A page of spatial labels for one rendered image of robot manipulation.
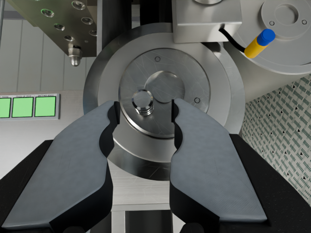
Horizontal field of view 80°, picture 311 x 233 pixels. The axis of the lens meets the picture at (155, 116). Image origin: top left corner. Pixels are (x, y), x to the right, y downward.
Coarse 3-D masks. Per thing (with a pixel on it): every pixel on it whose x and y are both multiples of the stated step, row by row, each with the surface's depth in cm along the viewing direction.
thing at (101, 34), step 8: (104, 0) 20; (112, 0) 24; (120, 0) 30; (104, 8) 20; (112, 8) 24; (120, 8) 30; (104, 16) 20; (112, 16) 24; (120, 16) 29; (128, 16) 39; (104, 24) 19; (112, 24) 23; (120, 24) 29; (128, 24) 38; (104, 32) 19; (112, 32) 23; (120, 32) 29; (104, 40) 19
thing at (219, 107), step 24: (120, 48) 17; (144, 48) 17; (192, 48) 17; (120, 72) 16; (216, 72) 16; (216, 96) 16; (120, 120) 16; (216, 120) 16; (120, 144) 15; (144, 144) 15; (168, 144) 15
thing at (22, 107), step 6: (18, 102) 50; (24, 102) 50; (30, 102) 50; (18, 108) 49; (24, 108) 49; (30, 108) 49; (12, 114) 49; (18, 114) 49; (24, 114) 49; (30, 114) 49
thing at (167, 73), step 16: (160, 48) 16; (144, 64) 15; (160, 64) 15; (176, 64) 15; (192, 64) 15; (128, 80) 15; (144, 80) 15; (160, 80) 15; (176, 80) 15; (192, 80) 15; (208, 80) 15; (128, 96) 15; (160, 96) 15; (176, 96) 15; (192, 96) 15; (208, 96) 15; (128, 112) 15; (160, 112) 15; (144, 128) 15; (160, 128) 15
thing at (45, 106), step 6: (36, 102) 50; (42, 102) 50; (48, 102) 50; (54, 102) 50; (36, 108) 49; (42, 108) 49; (48, 108) 49; (54, 108) 49; (36, 114) 49; (42, 114) 49; (48, 114) 49
